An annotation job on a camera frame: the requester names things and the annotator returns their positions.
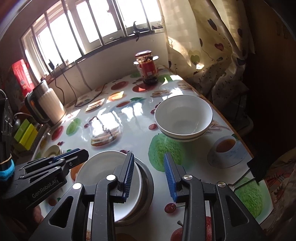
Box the striped storage tray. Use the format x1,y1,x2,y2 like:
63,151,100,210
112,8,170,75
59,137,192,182
14,125,48,153

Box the red packaging bag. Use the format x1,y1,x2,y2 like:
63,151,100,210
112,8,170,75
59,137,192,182
11,59,35,97

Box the white bowl blue stripe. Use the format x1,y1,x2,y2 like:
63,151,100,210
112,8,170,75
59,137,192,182
154,95,213,142

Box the white electric kettle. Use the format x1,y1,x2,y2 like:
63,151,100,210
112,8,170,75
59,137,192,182
25,80,66,128

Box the fruit print tablecloth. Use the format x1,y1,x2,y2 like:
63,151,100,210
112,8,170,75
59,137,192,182
35,69,273,240

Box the green cardboard box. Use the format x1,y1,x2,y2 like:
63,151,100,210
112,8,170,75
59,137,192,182
14,119,30,142

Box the red-labelled glass jar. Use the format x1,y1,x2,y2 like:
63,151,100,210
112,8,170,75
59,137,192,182
133,50,159,85

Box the black kettle power cable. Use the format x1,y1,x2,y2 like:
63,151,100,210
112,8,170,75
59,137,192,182
49,60,108,108

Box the beige plate brown patch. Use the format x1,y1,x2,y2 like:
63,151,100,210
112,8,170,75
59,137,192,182
42,145,63,158

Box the heart pattern curtain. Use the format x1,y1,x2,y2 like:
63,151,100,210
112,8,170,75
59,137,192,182
158,1,253,110

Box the steel bowl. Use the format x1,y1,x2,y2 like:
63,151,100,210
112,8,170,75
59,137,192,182
114,157,154,227

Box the yellow cardboard box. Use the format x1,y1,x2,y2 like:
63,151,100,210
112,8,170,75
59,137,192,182
14,124,38,152

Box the person's left hand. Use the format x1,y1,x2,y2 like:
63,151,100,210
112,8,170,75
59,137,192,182
33,205,44,224

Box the blue wrist band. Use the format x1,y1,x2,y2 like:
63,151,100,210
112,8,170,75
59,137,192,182
0,159,15,182

